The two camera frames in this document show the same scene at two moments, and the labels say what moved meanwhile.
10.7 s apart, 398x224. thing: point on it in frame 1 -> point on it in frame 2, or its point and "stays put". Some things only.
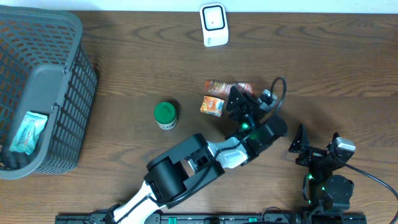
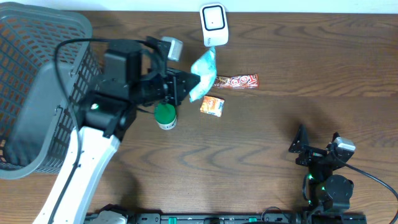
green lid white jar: [165, 116] stays put
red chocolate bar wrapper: [222, 88] -> [237, 81]
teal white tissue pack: [30, 129] -> [206, 66]
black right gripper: [312, 154] stays put
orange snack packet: [212, 106] stays put
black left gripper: [249, 108] -> [181, 86]
